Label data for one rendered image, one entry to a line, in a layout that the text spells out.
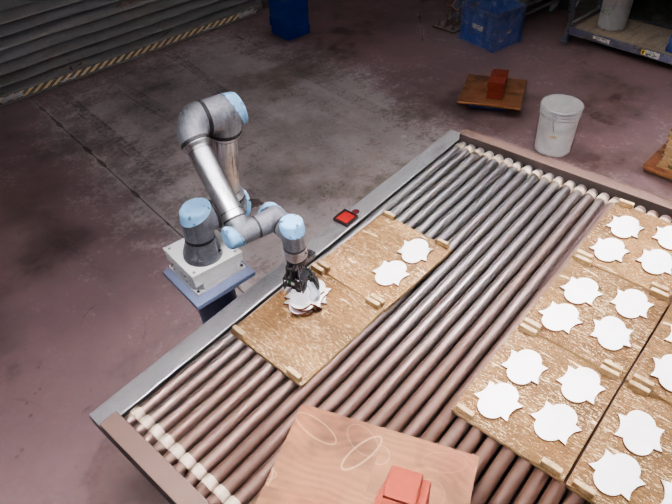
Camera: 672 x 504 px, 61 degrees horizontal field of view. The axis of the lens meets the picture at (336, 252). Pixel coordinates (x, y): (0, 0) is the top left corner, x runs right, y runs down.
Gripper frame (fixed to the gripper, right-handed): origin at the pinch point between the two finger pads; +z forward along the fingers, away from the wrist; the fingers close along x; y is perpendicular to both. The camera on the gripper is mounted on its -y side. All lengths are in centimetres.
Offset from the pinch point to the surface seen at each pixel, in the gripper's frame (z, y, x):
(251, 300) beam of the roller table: 7.7, 2.7, -20.9
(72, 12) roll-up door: 40, -296, -367
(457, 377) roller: 7, 12, 57
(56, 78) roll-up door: 93, -263, -383
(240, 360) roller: 7.6, 28.1, -12.0
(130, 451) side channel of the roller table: 4, 69, -26
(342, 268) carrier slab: 5.6, -21.2, 6.1
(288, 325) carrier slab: 5.6, 10.7, -2.0
